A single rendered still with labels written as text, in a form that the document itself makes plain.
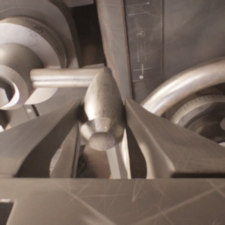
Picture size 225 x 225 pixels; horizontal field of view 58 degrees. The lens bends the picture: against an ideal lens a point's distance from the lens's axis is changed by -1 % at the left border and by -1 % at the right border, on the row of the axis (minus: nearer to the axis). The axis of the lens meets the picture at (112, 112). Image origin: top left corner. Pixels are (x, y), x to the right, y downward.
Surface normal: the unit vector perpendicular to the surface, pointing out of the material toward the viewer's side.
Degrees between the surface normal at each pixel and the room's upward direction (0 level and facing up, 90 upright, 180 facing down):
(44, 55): 90
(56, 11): 90
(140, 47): 90
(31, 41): 90
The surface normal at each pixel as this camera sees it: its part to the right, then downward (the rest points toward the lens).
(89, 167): -0.14, -0.80
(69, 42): 0.01, 0.59
